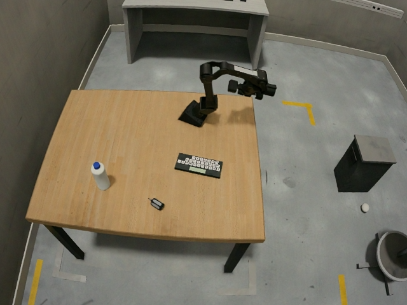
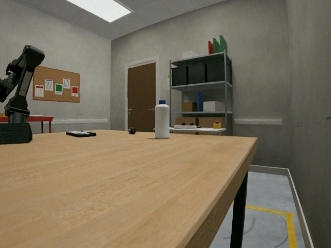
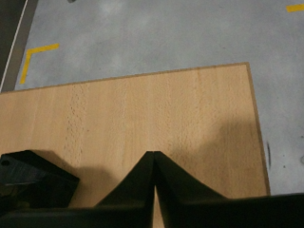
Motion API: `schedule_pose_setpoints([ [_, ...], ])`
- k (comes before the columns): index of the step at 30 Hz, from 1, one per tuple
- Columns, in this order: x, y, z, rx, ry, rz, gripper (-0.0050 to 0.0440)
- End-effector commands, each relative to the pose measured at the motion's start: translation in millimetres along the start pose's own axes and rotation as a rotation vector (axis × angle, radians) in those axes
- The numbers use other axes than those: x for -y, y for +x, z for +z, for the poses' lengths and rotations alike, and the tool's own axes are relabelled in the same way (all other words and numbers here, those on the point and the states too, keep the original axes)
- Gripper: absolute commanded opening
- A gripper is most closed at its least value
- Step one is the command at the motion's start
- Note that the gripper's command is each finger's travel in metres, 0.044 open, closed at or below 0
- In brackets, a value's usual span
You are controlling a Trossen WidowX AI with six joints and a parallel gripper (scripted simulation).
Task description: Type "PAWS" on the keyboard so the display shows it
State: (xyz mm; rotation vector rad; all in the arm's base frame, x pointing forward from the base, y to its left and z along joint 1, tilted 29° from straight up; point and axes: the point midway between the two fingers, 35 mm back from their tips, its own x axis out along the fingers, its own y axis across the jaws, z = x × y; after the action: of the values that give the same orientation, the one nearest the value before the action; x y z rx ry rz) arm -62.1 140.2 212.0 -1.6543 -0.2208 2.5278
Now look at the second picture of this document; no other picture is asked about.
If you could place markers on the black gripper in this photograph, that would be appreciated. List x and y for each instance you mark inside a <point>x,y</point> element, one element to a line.
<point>4,89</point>

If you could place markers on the black keyboard panel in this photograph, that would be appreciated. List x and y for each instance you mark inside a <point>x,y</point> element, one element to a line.
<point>79,134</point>

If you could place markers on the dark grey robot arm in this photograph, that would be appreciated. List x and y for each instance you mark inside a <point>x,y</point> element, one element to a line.
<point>16,109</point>

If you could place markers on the white plastic bottle with blue cap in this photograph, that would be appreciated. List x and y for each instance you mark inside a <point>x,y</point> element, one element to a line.
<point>162,120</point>

